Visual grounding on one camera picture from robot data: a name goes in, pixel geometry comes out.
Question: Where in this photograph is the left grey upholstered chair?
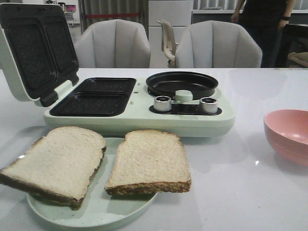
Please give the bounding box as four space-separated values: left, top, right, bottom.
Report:
74 19 151 68

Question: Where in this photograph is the white cabinet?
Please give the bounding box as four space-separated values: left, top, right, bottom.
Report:
148 0 193 68

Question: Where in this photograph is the right grey upholstered chair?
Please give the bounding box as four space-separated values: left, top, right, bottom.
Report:
175 20 262 68

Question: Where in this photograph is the person in black clothes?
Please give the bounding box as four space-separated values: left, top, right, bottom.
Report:
231 0 296 68

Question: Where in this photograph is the right silver control knob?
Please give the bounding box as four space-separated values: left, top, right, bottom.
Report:
199 97 218 114

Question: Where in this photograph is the mint green sandwich maker lid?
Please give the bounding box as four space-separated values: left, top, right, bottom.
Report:
0 3 79 107

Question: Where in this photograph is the silver control knob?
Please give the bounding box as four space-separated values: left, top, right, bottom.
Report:
199 97 218 114
153 96 172 112

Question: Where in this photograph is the black round frying pan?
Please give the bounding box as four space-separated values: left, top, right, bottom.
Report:
146 71 218 100

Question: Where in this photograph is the white bread slice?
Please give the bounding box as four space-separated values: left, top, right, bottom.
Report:
104 130 192 195
0 127 106 210

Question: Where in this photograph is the mint green round plate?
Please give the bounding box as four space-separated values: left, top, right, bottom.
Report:
27 138 157 231

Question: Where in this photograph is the beige office chair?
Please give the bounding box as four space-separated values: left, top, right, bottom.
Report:
157 20 177 68

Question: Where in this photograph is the left silver control knob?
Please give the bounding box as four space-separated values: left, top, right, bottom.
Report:
153 96 172 112

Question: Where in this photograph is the grey upholstered chair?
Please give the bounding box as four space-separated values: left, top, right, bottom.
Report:
175 20 262 68
74 19 151 68

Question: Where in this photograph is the mint green breakfast maker base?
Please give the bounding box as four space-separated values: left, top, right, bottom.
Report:
44 77 235 137

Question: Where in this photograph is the pink bowl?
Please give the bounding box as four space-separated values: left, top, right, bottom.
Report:
264 109 308 166

